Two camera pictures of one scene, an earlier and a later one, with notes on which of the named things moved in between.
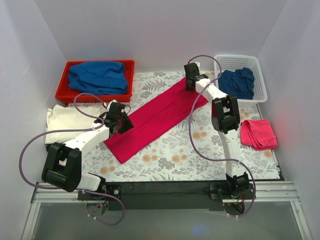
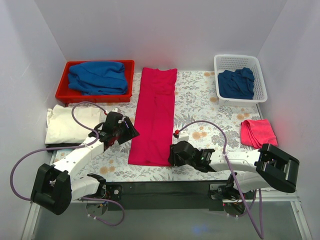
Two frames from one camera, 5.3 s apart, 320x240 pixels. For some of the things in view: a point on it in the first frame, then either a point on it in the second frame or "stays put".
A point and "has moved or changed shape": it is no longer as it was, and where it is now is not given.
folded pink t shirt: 258,134 stays put
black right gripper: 190,80 -> 176,153
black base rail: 194,196 stays put
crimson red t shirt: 155,118 has moved or changed shape
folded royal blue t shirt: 100,78 stays put
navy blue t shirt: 238,83 stays put
